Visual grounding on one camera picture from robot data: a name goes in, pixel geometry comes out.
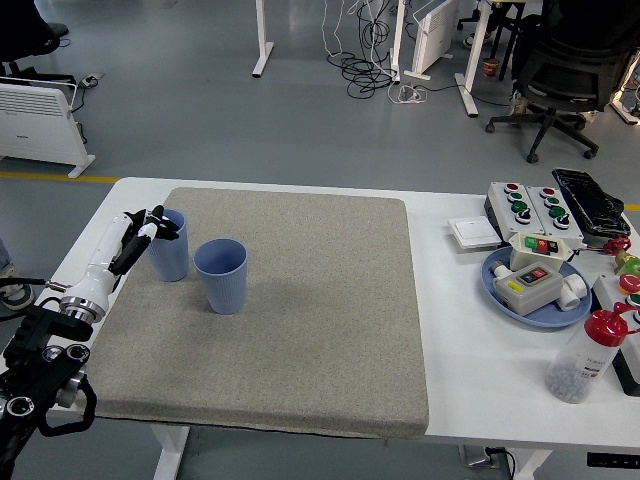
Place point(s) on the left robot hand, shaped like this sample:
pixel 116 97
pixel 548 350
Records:
pixel 97 280

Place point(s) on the blue ribbed plastic cup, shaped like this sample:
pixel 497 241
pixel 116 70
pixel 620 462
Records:
pixel 222 285
pixel 172 257

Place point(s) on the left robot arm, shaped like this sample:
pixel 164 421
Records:
pixel 40 360

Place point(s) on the brown paper cup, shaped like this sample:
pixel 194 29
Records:
pixel 491 69

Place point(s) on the person's shoe white and green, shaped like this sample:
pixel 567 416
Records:
pixel 19 296

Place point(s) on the person's leg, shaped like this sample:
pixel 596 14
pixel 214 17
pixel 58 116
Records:
pixel 3 255

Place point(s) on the white table leg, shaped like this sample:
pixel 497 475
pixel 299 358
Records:
pixel 167 455
pixel 532 465

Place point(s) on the grey floor power strip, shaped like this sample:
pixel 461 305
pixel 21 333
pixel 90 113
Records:
pixel 91 79

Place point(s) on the grey-brown foam mat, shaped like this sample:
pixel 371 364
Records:
pixel 300 310

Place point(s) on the person's dark shoe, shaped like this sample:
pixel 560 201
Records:
pixel 59 29

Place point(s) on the white desk leg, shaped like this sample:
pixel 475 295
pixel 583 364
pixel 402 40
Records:
pixel 625 112
pixel 261 35
pixel 470 85
pixel 397 35

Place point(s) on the small white plug fitting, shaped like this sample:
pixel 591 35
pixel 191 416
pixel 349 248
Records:
pixel 499 271

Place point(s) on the white four-button control box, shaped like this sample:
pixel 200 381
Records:
pixel 505 210
pixel 542 220

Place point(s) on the person's black white shoe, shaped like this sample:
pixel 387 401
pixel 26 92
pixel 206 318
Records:
pixel 475 39

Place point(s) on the blue plate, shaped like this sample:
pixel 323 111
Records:
pixel 545 317

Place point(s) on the person's beige shoe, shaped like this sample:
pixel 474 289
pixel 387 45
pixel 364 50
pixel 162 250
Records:
pixel 520 102

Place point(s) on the white pipe fitting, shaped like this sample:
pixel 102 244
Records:
pixel 572 292

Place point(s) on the clear bottle with red cap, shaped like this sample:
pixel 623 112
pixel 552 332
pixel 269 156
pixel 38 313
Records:
pixel 580 360

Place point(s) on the black wrapped plastic tray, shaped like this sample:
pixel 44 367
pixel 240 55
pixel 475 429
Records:
pixel 592 205

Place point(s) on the black mesh office chair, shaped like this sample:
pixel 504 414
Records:
pixel 565 80

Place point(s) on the emergency stop button box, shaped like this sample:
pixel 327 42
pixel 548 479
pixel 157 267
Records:
pixel 607 292

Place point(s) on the black table control panel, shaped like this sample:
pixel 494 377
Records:
pixel 612 459

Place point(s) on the white wall switch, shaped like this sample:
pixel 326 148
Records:
pixel 472 232

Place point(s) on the white switch box green red buttons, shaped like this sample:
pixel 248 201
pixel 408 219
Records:
pixel 525 255

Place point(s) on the grey switch box red button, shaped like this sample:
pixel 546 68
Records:
pixel 530 295

